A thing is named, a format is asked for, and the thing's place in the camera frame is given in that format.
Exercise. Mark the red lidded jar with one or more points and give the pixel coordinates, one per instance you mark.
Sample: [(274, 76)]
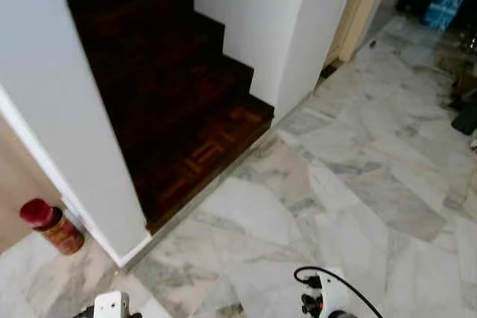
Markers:
[(56, 229)]

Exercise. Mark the light wooden door frame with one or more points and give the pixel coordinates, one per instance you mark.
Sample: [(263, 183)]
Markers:
[(358, 13)]

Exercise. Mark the black bag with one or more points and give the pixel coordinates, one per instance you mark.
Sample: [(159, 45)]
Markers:
[(466, 117)]

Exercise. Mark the blue bottle pack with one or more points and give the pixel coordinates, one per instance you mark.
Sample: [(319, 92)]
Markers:
[(447, 4)]

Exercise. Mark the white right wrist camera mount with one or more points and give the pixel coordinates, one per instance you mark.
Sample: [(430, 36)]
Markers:
[(335, 292)]

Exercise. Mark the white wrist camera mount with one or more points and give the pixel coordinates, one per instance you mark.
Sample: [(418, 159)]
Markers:
[(335, 292), (110, 305)]

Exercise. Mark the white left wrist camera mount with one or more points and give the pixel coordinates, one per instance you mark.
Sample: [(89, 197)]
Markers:
[(110, 305)]

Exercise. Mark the dark wooden staircase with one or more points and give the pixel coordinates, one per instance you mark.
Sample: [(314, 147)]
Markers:
[(164, 87)]

